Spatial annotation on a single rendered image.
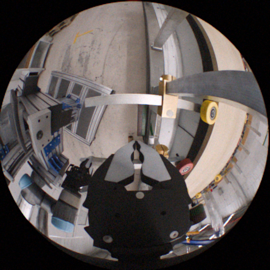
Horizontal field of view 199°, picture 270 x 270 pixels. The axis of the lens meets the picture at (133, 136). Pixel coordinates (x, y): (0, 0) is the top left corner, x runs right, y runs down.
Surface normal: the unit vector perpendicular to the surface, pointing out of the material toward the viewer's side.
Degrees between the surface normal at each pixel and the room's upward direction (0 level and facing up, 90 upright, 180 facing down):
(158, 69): 0
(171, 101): 0
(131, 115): 0
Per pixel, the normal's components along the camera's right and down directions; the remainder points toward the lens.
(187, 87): -1.00, 0.00
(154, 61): 0.01, 0.47
